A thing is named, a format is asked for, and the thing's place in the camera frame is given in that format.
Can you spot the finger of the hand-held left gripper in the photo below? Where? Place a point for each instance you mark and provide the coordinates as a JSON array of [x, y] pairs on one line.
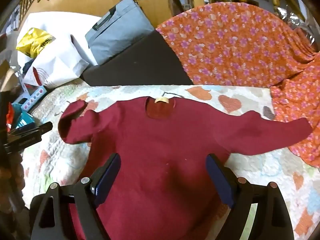
[[37, 128], [25, 142]]

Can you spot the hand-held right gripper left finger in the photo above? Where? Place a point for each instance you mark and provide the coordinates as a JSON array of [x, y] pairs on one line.
[[107, 180]]

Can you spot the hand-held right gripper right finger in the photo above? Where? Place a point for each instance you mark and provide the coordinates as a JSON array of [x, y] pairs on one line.
[[222, 180]]

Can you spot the dark red sweater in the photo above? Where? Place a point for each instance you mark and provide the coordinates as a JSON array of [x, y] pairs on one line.
[[155, 142]]

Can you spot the person's left forearm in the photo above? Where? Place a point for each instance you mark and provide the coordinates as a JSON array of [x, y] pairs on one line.
[[11, 177]]

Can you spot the teal plastic basket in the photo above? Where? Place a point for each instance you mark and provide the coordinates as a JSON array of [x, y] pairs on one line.
[[23, 120]]

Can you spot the light blue dotted box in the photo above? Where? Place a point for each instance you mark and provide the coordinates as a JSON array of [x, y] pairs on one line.
[[33, 98]]

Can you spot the heart patterned quilt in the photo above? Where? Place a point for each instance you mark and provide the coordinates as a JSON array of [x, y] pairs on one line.
[[265, 172]]

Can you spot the white bag with red print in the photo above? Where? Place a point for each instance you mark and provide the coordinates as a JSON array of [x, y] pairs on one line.
[[57, 67]]

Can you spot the yellow plastic bag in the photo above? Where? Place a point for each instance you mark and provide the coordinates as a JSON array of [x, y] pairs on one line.
[[32, 42]]

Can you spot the plain white plastic bag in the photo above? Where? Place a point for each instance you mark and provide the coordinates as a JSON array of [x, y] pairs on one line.
[[70, 25]]

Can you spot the dark brown cushion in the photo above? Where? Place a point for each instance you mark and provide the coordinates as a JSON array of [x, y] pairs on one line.
[[140, 65]]

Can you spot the grey-blue pillow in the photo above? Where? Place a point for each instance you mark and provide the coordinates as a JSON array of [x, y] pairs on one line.
[[120, 30]]

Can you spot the orange floral cloth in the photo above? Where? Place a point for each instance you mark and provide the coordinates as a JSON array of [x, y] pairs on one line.
[[225, 42]]

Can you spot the silver foil sheet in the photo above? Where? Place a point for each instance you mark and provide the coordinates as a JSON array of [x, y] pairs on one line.
[[295, 22]]

